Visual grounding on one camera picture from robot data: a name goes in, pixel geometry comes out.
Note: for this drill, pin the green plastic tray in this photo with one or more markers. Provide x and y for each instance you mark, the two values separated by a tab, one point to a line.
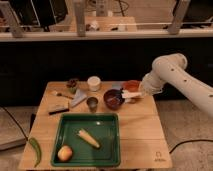
104	128

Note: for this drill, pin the grey metal frame rail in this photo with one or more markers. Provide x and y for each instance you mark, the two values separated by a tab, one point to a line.
56	20

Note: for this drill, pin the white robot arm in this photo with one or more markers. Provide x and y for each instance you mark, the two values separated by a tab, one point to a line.
171	69

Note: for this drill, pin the orange red bowl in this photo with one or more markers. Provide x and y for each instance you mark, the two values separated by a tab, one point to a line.
131	86

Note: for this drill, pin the grey folded cloth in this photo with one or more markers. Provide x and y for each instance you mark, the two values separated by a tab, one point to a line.
79	96

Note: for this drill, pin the white cylindrical container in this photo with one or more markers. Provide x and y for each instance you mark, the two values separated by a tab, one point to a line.
94	83

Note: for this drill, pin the dark maroon bowl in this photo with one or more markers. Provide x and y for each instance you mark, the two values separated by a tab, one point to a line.
113	99

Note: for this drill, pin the white black dish brush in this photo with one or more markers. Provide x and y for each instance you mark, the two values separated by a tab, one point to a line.
128	95

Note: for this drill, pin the yellow red apple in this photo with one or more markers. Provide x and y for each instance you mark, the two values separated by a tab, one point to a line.
65	153

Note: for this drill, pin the small metal cup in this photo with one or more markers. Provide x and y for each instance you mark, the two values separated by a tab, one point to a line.
92	103

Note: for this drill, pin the yellow corn cob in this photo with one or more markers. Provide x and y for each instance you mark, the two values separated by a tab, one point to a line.
88	138

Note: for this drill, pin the green chili pepper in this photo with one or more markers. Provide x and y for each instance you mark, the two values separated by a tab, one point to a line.
35	145

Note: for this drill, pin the small wooden brush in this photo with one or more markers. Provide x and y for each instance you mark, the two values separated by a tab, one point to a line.
56	93

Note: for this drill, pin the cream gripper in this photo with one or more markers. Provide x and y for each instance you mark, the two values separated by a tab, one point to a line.
142	89

